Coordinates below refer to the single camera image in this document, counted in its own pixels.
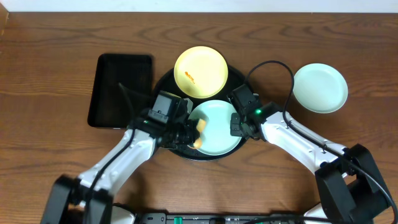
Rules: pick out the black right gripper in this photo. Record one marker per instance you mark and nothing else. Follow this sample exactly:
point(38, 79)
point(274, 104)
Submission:
point(235, 125)

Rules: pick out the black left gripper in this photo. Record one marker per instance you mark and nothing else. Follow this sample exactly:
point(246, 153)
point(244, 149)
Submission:
point(189, 134)

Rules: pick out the green and yellow sponge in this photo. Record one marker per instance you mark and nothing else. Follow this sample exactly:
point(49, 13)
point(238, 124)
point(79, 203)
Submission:
point(200, 128)

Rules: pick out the light green plate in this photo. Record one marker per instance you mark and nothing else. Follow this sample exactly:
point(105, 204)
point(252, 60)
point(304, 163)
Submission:
point(216, 137)
point(320, 88)

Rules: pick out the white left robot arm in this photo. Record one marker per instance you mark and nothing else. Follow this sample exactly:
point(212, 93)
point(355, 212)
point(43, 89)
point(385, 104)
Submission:
point(89, 198)

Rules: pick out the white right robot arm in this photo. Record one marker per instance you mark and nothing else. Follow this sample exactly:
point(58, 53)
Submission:
point(349, 183)

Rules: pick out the black round tray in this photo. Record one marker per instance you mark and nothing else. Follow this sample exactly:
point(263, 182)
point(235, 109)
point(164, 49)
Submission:
point(167, 83)

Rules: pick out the black rectangular tray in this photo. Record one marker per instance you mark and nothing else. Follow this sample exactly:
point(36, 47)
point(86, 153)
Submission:
point(122, 82)

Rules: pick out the yellow plate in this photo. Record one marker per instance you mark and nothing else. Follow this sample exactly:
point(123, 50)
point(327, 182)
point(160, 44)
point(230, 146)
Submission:
point(201, 72)

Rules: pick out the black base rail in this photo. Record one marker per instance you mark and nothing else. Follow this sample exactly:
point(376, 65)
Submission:
point(217, 218)

